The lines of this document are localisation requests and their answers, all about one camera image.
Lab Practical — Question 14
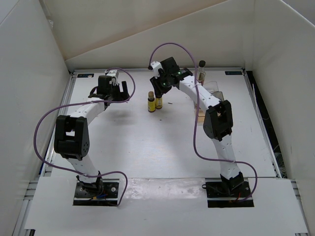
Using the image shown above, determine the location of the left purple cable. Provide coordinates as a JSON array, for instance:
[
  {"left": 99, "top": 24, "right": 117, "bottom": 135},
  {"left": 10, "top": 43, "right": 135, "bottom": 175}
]
[{"left": 33, "top": 68, "right": 136, "bottom": 207}]

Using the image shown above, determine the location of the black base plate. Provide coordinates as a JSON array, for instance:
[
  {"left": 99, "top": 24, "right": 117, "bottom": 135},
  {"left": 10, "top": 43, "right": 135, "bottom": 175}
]
[
  {"left": 202, "top": 181, "right": 254, "bottom": 208},
  {"left": 73, "top": 181, "right": 119, "bottom": 207}
]

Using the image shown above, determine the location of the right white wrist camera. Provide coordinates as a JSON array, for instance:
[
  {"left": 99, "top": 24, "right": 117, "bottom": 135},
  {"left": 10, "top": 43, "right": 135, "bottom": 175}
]
[{"left": 148, "top": 61, "right": 162, "bottom": 78}]

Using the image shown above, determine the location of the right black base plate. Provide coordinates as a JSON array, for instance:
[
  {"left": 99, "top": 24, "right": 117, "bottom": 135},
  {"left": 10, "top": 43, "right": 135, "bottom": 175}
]
[{"left": 202, "top": 181, "right": 254, "bottom": 208}]

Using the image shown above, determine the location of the purple cable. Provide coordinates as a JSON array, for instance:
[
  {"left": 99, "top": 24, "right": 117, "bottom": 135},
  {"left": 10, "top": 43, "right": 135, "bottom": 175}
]
[
  {"left": 33, "top": 68, "right": 136, "bottom": 207},
  {"left": 149, "top": 43, "right": 258, "bottom": 203}
]

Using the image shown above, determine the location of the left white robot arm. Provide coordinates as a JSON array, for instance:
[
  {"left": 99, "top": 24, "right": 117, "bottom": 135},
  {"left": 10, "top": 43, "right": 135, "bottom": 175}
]
[{"left": 54, "top": 75, "right": 129, "bottom": 197}]

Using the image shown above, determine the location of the small yellow label bottle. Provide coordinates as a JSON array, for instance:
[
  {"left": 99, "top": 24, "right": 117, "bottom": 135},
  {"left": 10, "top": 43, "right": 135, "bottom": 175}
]
[
  {"left": 148, "top": 91, "right": 156, "bottom": 113},
  {"left": 156, "top": 97, "right": 163, "bottom": 109}
]

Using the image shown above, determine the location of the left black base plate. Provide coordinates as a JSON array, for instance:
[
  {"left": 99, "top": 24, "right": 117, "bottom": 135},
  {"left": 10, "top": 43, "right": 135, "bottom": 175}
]
[{"left": 73, "top": 181, "right": 119, "bottom": 207}]

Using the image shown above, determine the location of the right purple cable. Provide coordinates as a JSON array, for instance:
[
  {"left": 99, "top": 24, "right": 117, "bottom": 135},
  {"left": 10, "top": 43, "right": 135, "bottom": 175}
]
[{"left": 149, "top": 43, "right": 258, "bottom": 203}]

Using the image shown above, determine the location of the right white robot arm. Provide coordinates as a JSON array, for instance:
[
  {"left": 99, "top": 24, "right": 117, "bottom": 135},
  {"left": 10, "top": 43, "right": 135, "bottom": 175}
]
[{"left": 149, "top": 57, "right": 244, "bottom": 197}]

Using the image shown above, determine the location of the tiered plastic condiment rack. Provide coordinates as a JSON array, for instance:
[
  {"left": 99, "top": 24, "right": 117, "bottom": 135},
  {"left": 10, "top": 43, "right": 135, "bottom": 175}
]
[{"left": 198, "top": 81, "right": 224, "bottom": 125}]

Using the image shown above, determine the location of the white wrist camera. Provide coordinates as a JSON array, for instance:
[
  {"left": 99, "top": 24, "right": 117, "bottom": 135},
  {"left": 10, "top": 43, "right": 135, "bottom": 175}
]
[
  {"left": 105, "top": 70, "right": 119, "bottom": 84},
  {"left": 148, "top": 61, "right": 162, "bottom": 78}
]

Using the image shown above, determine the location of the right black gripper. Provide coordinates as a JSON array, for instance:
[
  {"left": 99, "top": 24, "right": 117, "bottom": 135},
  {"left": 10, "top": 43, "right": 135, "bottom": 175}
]
[{"left": 150, "top": 72, "right": 172, "bottom": 97}]

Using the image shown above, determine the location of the tall red label sauce bottle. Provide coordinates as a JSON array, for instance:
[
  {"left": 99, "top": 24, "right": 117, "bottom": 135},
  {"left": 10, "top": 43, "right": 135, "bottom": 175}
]
[{"left": 197, "top": 60, "right": 206, "bottom": 86}]

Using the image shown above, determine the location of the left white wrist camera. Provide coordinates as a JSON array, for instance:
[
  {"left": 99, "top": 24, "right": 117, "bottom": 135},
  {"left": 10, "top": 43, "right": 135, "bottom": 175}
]
[{"left": 105, "top": 70, "right": 119, "bottom": 84}]

